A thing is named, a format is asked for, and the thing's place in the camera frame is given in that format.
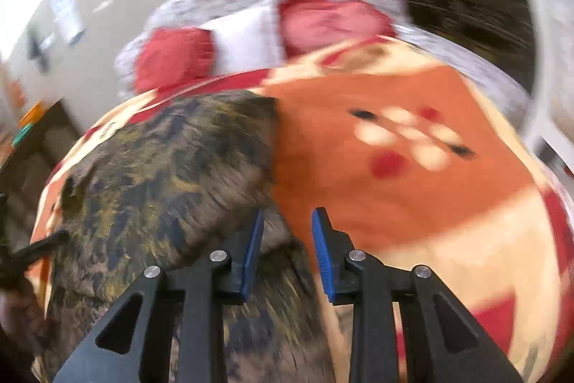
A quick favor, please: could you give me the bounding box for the white pillow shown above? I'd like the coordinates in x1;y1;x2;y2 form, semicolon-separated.
199;4;285;76

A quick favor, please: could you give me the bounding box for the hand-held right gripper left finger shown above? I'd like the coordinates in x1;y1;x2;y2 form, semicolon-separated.
53;209;265;383

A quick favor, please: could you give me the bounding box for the orange and cream printed blanket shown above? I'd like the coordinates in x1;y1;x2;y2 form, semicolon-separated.
29;35;574;383

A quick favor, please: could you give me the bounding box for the dark carved wooden headboard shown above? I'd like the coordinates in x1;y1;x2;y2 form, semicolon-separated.
385;0;537;91

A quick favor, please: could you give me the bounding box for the brown wooden shelf unit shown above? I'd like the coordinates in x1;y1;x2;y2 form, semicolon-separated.
0;99;87;251

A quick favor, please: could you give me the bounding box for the brown floral patterned cloth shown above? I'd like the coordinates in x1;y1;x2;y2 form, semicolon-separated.
31;89;337;383

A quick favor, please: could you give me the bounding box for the red pillow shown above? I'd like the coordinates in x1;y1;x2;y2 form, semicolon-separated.
277;0;397;58
133;28;213;93

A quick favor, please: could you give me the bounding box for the white wall poster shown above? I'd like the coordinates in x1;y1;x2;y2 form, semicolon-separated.
48;0;87;45

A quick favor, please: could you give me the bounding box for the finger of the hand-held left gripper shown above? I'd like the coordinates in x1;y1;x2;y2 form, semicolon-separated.
10;229;71;268

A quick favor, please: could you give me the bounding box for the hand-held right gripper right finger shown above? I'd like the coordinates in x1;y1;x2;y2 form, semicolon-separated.
311;207;524;383

